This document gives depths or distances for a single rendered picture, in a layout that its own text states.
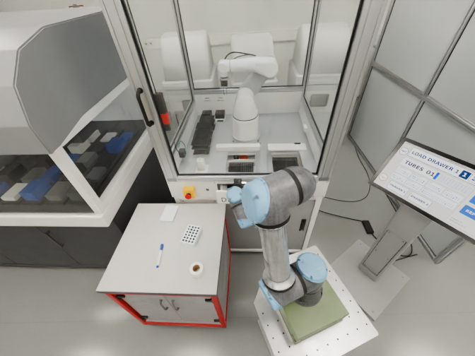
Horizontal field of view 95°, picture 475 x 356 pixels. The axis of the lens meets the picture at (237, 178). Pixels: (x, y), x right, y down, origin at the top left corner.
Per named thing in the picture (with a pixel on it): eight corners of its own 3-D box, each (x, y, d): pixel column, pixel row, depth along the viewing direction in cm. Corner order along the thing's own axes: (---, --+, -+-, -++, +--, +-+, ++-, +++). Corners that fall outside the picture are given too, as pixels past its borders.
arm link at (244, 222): (265, 219, 97) (255, 196, 99) (242, 229, 94) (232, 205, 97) (260, 221, 104) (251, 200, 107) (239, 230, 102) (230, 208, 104)
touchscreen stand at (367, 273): (373, 321, 160) (464, 251, 90) (322, 272, 187) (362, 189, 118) (408, 280, 179) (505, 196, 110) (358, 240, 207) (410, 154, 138)
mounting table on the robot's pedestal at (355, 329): (370, 340, 100) (379, 334, 92) (283, 388, 90) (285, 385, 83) (312, 255, 132) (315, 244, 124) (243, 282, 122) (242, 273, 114)
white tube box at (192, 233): (194, 248, 126) (193, 244, 124) (181, 245, 128) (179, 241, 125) (202, 229, 135) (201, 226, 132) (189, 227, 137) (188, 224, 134)
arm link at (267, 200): (307, 301, 83) (302, 176, 57) (273, 321, 79) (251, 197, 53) (289, 277, 93) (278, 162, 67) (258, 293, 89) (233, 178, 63)
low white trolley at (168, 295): (228, 333, 159) (216, 294, 107) (145, 329, 163) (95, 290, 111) (233, 257, 201) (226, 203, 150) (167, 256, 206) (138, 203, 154)
